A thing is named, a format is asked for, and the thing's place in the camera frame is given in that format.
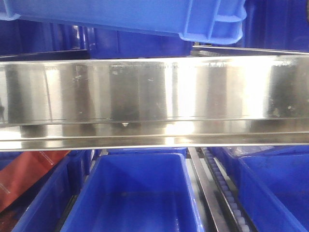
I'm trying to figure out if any blue lower left bin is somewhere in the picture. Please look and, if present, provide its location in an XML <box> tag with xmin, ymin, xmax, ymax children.
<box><xmin>0</xmin><ymin>150</ymin><xmax>95</xmax><ymax>232</ymax></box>

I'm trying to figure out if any steel divider rail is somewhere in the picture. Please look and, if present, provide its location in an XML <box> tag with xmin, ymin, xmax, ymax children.
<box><xmin>188</xmin><ymin>147</ymin><xmax>230</xmax><ymax>232</ymax></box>

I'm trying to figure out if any large blue plastic bin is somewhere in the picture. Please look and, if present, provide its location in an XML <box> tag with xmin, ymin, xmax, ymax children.
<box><xmin>0</xmin><ymin>0</ymin><xmax>247</xmax><ymax>44</ymax></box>

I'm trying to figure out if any stainless steel shelf front rail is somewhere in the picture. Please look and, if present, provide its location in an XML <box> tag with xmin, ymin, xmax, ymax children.
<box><xmin>0</xmin><ymin>55</ymin><xmax>309</xmax><ymax>151</ymax></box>

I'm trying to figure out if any white roller track rail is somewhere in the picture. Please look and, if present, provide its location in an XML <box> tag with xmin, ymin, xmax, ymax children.
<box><xmin>201</xmin><ymin>147</ymin><xmax>257</xmax><ymax>232</ymax></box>

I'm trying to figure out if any blue lower right bin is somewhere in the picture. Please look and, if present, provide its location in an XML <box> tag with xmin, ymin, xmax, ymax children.
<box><xmin>209</xmin><ymin>145</ymin><xmax>309</xmax><ymax>232</ymax></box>

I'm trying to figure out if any red plastic package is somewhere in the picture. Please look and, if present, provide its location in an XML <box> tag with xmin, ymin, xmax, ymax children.
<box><xmin>0</xmin><ymin>150</ymin><xmax>69</xmax><ymax>211</ymax></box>

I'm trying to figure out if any dark blue background bin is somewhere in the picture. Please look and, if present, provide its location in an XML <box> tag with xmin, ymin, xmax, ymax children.
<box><xmin>0</xmin><ymin>0</ymin><xmax>309</xmax><ymax>58</ymax></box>

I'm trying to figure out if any blue lower middle bin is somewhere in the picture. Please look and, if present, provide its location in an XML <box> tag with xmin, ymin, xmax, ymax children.
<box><xmin>61</xmin><ymin>153</ymin><xmax>204</xmax><ymax>232</ymax></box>

